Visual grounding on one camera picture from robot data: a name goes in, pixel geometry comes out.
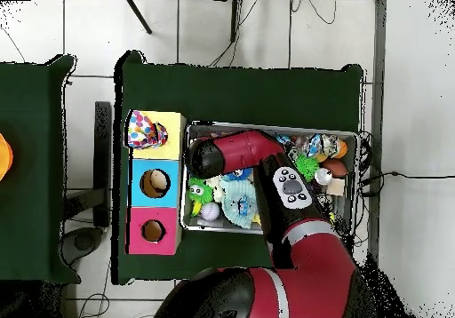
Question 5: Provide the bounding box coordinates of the polka dot cloth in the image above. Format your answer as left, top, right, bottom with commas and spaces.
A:
123, 109, 169, 150

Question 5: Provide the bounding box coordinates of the wooden box with three holes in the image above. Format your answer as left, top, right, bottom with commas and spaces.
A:
124, 109, 187, 256

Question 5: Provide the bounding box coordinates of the silver mesh bin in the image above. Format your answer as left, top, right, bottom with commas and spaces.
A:
179, 120, 360, 240

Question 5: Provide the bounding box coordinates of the blue spiky ball with eyes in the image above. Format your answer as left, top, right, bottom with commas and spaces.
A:
223, 168, 254, 182

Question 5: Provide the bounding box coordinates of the light blue knitted cloth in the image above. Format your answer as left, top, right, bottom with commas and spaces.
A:
220, 179, 262, 229

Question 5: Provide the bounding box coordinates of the white baseball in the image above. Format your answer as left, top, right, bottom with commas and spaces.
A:
199, 201, 221, 222

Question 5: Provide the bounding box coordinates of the dark green table cloth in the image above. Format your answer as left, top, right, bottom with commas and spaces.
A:
111, 49, 364, 286

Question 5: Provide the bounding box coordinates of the green spiky ball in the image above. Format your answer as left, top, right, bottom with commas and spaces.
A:
294, 154, 320, 183

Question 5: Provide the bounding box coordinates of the black stand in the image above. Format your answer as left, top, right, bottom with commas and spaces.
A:
63, 100, 114, 228

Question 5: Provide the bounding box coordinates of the black tripod leg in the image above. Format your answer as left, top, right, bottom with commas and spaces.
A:
229, 0, 243, 44
126, 0, 153, 35

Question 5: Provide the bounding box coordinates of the grey round floor base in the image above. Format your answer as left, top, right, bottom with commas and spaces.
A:
59, 226, 105, 266

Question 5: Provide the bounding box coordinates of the green covered side table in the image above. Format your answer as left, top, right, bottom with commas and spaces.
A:
0, 53, 82, 284

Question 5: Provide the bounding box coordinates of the orange object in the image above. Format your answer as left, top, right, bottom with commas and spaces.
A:
0, 132, 14, 182

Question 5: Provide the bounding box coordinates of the black cable bundle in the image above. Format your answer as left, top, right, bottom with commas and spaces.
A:
356, 131, 455, 248

